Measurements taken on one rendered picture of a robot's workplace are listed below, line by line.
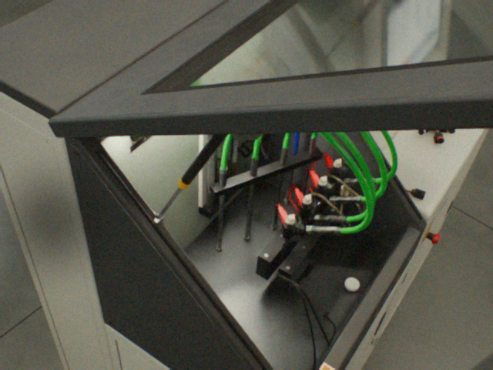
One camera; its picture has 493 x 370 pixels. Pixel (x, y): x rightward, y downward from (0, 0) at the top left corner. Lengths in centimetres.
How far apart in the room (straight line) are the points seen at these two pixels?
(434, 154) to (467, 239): 123
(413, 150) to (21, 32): 116
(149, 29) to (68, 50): 17
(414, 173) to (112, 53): 97
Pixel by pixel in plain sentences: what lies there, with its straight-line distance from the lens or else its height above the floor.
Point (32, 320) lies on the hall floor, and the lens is 260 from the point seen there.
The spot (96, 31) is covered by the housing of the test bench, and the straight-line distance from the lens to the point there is 126.
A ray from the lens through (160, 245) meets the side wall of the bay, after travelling 111.
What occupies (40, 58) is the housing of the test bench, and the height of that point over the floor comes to 150.
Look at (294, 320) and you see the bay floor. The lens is 157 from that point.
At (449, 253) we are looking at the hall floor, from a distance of 295.
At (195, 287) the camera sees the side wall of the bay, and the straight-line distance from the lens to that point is 114.
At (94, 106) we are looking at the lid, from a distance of 101.
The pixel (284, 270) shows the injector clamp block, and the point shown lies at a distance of 146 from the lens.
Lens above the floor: 216
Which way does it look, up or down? 46 degrees down
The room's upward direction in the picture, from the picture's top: 5 degrees clockwise
